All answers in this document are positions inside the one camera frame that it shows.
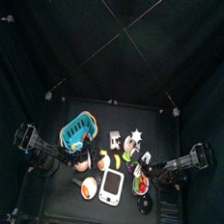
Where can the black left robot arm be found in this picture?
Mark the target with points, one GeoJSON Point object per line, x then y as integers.
{"type": "Point", "coordinates": [39, 144]}

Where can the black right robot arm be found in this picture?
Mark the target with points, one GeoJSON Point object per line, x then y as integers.
{"type": "Point", "coordinates": [183, 164]}

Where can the small yellow toy corn piece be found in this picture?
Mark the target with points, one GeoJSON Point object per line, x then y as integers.
{"type": "Point", "coordinates": [103, 152]}

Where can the teal basket with orange rim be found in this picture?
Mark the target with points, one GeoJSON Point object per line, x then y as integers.
{"type": "Point", "coordinates": [78, 131]}

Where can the purple toy vegetable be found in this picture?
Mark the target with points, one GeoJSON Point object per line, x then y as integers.
{"type": "Point", "coordinates": [131, 167]}

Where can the beige toy egg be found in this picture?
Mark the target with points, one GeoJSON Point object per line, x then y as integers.
{"type": "Point", "coordinates": [81, 166]}

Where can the white cup with orange food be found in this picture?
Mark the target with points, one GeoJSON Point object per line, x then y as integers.
{"type": "Point", "coordinates": [103, 163]}

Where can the bowl with red green vegetables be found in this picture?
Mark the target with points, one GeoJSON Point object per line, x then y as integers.
{"type": "Point", "coordinates": [141, 185]}

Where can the green toy vegetable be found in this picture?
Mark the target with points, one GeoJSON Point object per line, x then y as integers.
{"type": "Point", "coordinates": [126, 156]}

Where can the white pink toy plate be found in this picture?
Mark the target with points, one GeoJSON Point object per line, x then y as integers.
{"type": "Point", "coordinates": [129, 145]}

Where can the white star-shaped toy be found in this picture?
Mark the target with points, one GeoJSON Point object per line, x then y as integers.
{"type": "Point", "coordinates": [136, 135]}

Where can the small white grey toy appliance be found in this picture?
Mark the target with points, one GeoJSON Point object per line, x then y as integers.
{"type": "Point", "coordinates": [114, 140]}

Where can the white toy tablet black screen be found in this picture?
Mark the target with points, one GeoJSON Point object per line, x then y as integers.
{"type": "Point", "coordinates": [111, 186]}

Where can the white pan with carrot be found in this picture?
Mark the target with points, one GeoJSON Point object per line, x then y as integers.
{"type": "Point", "coordinates": [88, 187]}

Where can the black round disc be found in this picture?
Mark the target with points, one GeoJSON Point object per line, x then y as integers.
{"type": "Point", "coordinates": [144, 204]}

